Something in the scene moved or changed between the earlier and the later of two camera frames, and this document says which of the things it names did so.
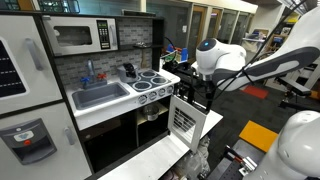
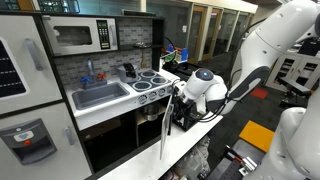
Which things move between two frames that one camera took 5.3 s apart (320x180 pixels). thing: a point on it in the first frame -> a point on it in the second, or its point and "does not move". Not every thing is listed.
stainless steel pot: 151,112 does not move
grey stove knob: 161,92 does not move
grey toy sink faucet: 93,79 does not move
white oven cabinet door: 186,122 -> 166,126
